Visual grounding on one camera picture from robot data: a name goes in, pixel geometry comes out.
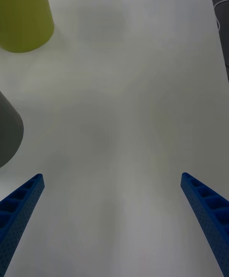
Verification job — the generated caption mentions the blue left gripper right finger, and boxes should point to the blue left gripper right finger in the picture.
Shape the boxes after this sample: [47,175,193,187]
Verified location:
[180,172,229,277]

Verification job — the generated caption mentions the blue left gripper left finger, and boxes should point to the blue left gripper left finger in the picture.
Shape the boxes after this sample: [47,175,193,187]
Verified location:
[0,173,45,277]

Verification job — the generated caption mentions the white cable bundle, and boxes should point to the white cable bundle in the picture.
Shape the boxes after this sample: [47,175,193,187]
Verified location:
[208,0,229,31]

